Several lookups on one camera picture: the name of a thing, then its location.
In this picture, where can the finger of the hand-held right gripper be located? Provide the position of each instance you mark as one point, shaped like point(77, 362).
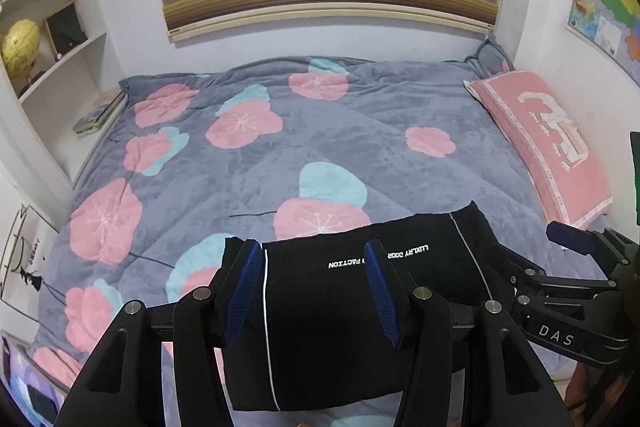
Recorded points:
point(570, 237)
point(520, 272)

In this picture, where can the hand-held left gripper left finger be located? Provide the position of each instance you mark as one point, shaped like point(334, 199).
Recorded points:
point(245, 287)

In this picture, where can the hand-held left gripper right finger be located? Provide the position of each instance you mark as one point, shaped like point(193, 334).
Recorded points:
point(385, 297)

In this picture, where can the black garment with reflective piping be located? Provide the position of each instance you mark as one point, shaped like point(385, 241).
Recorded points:
point(325, 307)

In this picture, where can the person's right forearm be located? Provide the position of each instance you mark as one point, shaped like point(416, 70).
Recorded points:
point(580, 387)

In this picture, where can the pink printed pillow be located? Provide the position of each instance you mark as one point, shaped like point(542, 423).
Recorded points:
point(530, 132)

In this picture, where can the grey floral blanket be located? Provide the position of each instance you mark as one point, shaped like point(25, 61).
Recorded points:
point(350, 147)

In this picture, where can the grey pillow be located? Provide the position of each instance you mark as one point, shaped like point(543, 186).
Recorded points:
point(492, 57)

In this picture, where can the white poster with black figure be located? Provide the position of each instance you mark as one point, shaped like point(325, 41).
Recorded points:
point(30, 247)

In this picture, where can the small stack of books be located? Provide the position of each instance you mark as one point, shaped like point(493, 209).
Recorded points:
point(97, 117)

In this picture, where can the purple printed item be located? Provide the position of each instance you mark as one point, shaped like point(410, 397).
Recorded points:
point(20, 372)

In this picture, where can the white bookshelf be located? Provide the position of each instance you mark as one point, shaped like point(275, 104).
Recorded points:
point(70, 62)

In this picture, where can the golden globe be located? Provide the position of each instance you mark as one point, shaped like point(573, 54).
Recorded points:
point(20, 47)

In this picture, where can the wall map poster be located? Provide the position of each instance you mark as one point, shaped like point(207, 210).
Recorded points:
point(605, 7)

